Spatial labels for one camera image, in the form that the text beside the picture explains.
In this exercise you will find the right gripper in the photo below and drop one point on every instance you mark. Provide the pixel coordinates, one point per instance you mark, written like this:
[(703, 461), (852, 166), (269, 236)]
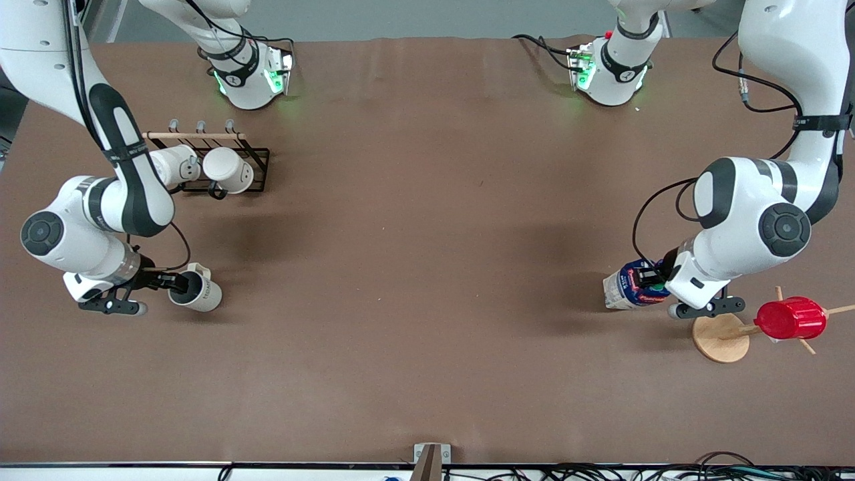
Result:
[(151, 278)]

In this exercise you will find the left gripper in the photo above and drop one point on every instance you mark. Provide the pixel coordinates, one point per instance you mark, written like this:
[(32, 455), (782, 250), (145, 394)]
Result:
[(664, 272)]

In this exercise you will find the blue white milk carton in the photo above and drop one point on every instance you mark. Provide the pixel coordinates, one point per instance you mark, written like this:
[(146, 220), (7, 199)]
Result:
[(618, 290)]

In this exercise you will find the beige mug grey inside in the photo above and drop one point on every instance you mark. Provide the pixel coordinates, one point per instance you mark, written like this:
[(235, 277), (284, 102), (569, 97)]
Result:
[(208, 297)]

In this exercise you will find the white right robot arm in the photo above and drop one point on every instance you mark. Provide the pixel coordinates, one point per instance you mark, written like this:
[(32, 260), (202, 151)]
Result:
[(127, 194)]

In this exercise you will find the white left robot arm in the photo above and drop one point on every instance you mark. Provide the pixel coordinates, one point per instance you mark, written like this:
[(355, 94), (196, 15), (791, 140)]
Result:
[(741, 220)]

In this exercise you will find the white ceramic cup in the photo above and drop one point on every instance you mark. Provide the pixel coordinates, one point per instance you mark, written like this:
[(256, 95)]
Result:
[(227, 168), (177, 164)]

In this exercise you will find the red plastic cup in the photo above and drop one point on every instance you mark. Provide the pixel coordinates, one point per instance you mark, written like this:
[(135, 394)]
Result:
[(791, 319)]

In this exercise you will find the wooden mug tree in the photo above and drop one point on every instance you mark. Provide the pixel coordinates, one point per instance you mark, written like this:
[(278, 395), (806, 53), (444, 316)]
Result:
[(718, 337)]

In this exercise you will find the brown table cover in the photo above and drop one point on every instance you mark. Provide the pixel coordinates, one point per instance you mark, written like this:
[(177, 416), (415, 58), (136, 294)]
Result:
[(427, 200)]

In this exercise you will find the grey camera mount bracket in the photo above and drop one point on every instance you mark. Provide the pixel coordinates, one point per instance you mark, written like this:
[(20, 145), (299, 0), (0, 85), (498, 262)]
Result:
[(431, 461)]

